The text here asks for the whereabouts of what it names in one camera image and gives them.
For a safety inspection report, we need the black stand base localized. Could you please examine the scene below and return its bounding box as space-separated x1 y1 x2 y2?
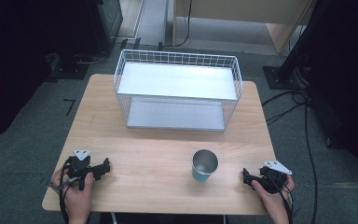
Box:
262 64 310 91
45 51 90 82

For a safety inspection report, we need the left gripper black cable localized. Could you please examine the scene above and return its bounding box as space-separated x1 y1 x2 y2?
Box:
58 158 73 224

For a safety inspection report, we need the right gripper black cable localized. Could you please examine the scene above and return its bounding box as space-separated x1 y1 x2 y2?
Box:
266 174 295 224

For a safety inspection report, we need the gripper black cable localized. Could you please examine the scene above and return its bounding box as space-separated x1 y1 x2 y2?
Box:
266 174 295 224
58 158 73 224

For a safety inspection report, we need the black hanging cable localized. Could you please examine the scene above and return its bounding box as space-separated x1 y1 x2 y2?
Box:
158 0 194 51

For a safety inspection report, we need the black floor cable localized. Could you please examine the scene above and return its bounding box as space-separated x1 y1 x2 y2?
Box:
261 89 320 224

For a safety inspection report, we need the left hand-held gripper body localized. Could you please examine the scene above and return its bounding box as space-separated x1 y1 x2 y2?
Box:
62 148 104 191

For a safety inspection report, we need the black cabinet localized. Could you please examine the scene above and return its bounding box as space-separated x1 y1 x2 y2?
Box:
86 0 124 54

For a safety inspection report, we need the teal metal cup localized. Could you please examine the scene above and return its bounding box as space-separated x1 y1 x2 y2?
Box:
191 148 220 183

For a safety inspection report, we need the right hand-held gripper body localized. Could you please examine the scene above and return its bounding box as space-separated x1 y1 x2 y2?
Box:
255 160 294 195

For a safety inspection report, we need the person's right hand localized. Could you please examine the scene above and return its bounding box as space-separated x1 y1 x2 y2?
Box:
251 175 296 224

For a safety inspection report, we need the person's left hand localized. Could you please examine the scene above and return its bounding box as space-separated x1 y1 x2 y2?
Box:
51 169 95 224

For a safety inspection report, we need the light wooden furniture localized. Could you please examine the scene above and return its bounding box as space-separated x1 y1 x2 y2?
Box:
172 0 319 56

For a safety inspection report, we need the white wire shelf rack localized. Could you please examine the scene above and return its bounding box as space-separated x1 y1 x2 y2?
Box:
113 49 244 133

